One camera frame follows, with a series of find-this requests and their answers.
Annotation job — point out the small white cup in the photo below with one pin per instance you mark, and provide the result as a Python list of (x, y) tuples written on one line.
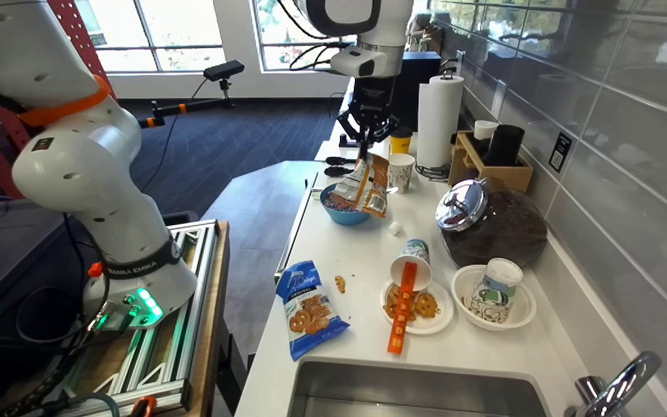
[(485, 128)]

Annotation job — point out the chrome faucet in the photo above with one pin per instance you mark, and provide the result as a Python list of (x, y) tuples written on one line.
[(620, 383)]

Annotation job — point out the open printed paper cup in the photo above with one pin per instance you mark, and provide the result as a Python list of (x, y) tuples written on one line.
[(402, 171)]

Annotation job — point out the paper towel roll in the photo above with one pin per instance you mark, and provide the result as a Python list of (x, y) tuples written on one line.
[(438, 119)]

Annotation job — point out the black cup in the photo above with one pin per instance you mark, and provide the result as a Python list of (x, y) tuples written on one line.
[(506, 145)]

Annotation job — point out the colourful beads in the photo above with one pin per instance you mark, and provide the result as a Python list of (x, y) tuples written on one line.
[(336, 199)]

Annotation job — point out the yellow bottle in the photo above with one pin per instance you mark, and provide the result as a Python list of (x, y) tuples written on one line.
[(400, 142)]

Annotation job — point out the aluminium frame cart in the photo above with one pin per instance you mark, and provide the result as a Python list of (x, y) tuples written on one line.
[(173, 339)]

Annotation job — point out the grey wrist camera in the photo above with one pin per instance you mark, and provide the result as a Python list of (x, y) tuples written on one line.
[(364, 60)]

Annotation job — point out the orange snack packet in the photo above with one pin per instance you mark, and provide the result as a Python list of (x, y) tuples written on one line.
[(376, 188)]

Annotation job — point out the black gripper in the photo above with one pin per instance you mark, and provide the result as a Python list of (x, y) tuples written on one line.
[(369, 96)]

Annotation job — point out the white bowl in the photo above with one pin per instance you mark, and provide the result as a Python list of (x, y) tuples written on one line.
[(522, 308)]

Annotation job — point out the small white cap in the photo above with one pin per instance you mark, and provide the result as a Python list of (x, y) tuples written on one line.
[(397, 227)]

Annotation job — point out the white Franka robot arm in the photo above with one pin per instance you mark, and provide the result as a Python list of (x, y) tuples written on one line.
[(81, 170)]

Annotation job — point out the stainless steel sink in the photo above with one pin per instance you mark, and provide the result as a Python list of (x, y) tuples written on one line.
[(419, 389)]

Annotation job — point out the tipped white paper cup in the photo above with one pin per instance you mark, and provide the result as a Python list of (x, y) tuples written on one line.
[(416, 256)]

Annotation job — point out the dark cutlery piece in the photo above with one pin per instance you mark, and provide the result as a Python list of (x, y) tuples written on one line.
[(340, 160)]

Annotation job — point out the loose pretzel crumb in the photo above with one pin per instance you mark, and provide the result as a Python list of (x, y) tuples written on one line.
[(341, 283)]

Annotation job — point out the white paper plate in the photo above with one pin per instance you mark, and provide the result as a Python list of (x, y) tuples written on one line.
[(438, 314)]

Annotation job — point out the pretzel pile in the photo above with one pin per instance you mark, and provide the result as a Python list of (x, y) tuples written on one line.
[(427, 303)]

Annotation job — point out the printed paper cup white lid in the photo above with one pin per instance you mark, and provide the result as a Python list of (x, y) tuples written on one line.
[(496, 291)]

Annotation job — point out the wooden box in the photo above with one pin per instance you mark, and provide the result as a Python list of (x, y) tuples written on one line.
[(509, 177)]

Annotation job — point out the black appliance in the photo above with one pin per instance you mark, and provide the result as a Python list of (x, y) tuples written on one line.
[(422, 71)]

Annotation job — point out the wall power outlet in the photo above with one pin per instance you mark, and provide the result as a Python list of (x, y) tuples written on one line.
[(559, 150)]

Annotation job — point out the blue pretzel bag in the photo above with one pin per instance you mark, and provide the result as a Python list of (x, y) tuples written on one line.
[(312, 308)]

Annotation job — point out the blue bowl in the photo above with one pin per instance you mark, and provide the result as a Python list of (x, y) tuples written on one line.
[(347, 217)]

